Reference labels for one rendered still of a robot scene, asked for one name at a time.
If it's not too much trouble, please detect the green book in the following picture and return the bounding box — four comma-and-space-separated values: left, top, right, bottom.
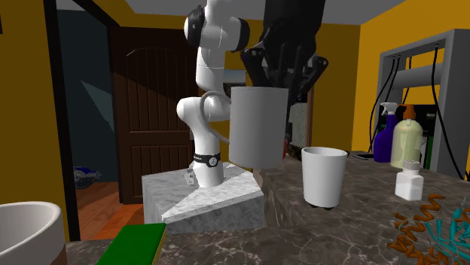
96, 222, 168, 265

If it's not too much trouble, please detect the dark brown wooden door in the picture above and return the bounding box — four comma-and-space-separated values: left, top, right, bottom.
107, 25, 202, 206

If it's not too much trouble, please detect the pale green pump bottle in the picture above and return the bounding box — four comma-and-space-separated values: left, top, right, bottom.
389, 104, 424, 170

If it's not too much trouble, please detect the white bowl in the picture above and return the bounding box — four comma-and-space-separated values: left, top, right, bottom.
0, 200, 69, 265

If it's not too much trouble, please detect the white mug with handle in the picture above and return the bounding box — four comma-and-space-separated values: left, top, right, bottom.
200, 86, 290, 170

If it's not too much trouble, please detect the white shaker bottle grey cap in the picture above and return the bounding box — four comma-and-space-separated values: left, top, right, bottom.
394, 160, 425, 202

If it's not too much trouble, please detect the orange and teal ribbon model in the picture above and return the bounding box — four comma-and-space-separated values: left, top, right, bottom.
386, 193, 470, 265

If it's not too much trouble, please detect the grey shelf unit with cables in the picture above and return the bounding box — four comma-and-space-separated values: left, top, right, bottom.
368, 28, 470, 181

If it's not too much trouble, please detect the blue spray bottle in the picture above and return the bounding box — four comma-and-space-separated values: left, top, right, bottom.
373, 102, 400, 164

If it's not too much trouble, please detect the white handleless cup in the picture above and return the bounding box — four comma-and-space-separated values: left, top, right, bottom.
301, 146, 349, 211

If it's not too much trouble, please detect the grey marble robot stand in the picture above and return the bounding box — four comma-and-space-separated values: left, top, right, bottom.
142, 161, 266, 236

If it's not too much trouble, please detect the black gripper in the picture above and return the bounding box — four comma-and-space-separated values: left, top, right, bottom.
240, 0, 330, 93

